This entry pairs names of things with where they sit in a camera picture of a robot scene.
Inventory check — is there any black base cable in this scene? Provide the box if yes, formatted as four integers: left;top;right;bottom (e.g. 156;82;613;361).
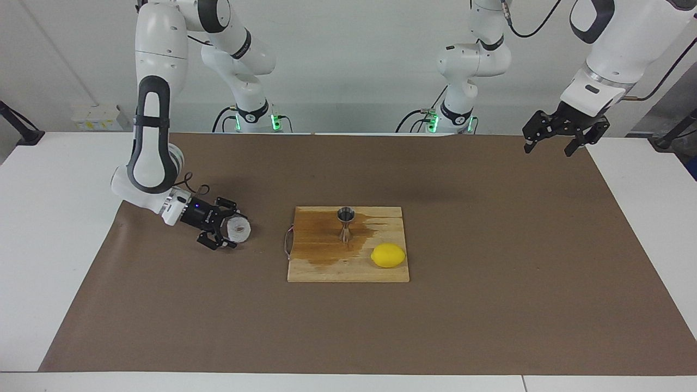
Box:
211;106;240;133
396;87;453;133

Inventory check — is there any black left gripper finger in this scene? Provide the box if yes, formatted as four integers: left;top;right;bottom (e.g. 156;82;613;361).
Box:
522;110;561;155
564;121;611;158

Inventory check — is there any black clamp mount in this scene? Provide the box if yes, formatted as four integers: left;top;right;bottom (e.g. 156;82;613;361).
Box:
652;108;697;152
0;101;45;146

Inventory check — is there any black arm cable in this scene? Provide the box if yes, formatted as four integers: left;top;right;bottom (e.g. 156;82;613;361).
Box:
182;171;212;201
497;0;697;102

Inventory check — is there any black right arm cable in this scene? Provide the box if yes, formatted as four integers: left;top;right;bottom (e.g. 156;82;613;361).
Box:
182;171;212;201

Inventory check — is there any white socket box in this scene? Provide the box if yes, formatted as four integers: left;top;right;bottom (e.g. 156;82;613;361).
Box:
71;105;131;132

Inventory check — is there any small clear plastic cup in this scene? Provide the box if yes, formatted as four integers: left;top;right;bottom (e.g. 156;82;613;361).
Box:
226;216;252;244

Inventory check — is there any steel jigger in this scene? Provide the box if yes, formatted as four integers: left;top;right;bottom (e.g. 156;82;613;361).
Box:
336;207;357;244

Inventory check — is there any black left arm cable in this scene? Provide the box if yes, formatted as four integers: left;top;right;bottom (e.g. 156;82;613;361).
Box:
497;0;697;102

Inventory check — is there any yellow lemon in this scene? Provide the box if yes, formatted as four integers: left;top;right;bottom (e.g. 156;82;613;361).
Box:
370;243;407;269

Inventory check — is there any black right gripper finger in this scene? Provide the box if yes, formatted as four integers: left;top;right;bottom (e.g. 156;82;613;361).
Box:
197;229;239;252
215;196;240;218

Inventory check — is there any wooden cutting board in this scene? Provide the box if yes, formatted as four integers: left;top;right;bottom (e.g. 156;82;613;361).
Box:
283;206;410;283

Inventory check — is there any brown paper mat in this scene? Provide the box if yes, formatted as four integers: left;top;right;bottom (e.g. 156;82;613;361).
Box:
38;132;697;376

